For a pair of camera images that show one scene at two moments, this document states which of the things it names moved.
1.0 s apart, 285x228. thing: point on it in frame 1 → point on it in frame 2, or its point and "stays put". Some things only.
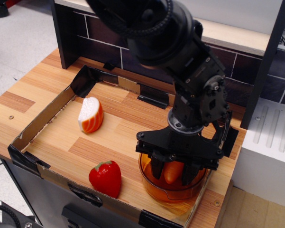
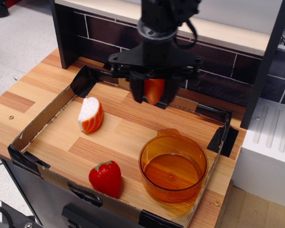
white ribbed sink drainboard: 265,166 stays put
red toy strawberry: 106,178 stays put
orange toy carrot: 172,170 → 154,89
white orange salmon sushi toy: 91,115 stays put
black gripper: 183,139 → 157,57
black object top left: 1,9 stays put
